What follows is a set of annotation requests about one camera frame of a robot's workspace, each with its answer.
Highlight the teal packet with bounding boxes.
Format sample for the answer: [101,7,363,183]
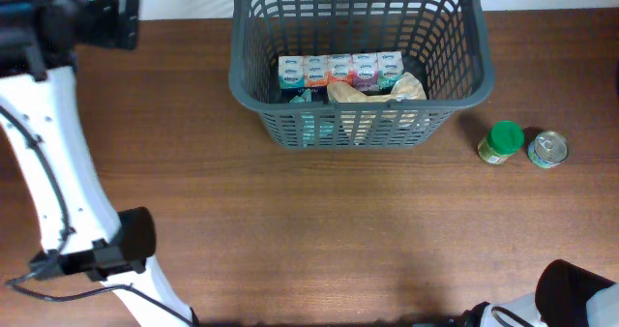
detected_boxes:
[289,89,335,147]

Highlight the white tissue multipack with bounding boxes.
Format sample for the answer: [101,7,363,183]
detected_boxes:
[278,51,404,94]

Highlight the beige snack bag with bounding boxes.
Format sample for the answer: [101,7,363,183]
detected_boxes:
[326,71,427,144]

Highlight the grey plastic basket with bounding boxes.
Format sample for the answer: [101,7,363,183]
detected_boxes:
[229,0,495,149]

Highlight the green-lid spice jar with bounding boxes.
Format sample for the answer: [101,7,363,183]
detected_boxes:
[478,121,524,164]

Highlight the metal tin can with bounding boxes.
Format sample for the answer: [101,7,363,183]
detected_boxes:
[527,131,569,169]

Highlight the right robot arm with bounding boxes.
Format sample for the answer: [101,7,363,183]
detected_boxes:
[454,259,618,327]

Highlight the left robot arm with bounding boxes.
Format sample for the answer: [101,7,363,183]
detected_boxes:
[1,0,198,326]

